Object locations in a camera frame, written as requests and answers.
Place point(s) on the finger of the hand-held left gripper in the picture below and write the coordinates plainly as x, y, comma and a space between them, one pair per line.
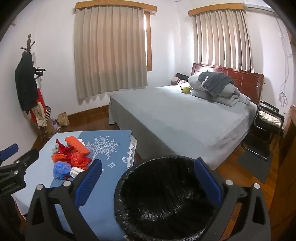
25, 160
9, 150

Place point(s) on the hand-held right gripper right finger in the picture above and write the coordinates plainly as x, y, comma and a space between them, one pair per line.
208, 183

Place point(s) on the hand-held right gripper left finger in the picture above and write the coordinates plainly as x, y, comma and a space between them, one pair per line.
89, 182

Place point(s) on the white paper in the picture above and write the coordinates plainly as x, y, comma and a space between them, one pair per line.
76, 172
81, 141

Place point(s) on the blue plastic bag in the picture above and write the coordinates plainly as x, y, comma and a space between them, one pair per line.
60, 169

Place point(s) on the red plastic bag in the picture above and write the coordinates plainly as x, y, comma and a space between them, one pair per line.
63, 148

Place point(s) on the trash bin with black liner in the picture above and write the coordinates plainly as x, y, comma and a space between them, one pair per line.
161, 197

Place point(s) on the blue tree-print tablecloth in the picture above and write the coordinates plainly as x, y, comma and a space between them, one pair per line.
108, 150

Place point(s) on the canvas tote bag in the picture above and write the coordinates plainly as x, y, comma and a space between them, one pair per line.
40, 114

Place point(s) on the grey floor mat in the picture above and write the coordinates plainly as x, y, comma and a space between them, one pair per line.
256, 166

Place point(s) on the striped bag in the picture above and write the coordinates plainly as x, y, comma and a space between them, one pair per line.
48, 113

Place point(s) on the brown paper bag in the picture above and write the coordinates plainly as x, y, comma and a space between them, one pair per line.
63, 119

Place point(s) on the black coat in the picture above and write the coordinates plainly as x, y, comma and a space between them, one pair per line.
25, 83

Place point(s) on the bed with grey sheet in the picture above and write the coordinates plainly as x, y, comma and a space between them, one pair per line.
175, 120

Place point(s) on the black office chair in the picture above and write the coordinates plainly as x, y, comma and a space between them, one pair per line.
263, 134

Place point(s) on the wooden desk cabinet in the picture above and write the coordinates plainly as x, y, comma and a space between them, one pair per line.
285, 173

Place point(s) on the black clothes hanger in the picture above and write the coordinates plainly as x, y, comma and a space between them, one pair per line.
39, 70

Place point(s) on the pale chair cushion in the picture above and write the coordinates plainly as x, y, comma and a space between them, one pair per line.
269, 117

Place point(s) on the yellow plush toy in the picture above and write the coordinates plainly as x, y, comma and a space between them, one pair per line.
185, 89

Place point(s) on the dark grey blanket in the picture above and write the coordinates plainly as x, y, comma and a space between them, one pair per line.
215, 81

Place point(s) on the pink bundle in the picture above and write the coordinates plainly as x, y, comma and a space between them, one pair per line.
176, 81

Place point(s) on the black bag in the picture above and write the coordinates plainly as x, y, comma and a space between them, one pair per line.
181, 76

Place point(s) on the wooden coat rack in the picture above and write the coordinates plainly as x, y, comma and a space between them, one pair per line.
29, 41

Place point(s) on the red wooden headboard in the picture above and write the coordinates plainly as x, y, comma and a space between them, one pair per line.
245, 78

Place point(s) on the beige curtain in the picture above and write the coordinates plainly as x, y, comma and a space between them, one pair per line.
222, 39
111, 51

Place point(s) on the wooden curtain pelmet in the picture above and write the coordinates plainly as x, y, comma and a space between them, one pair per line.
215, 8
115, 4

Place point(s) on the white air conditioner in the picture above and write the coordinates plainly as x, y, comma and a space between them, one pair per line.
259, 5

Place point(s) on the wooden window frame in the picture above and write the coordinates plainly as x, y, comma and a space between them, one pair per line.
149, 41

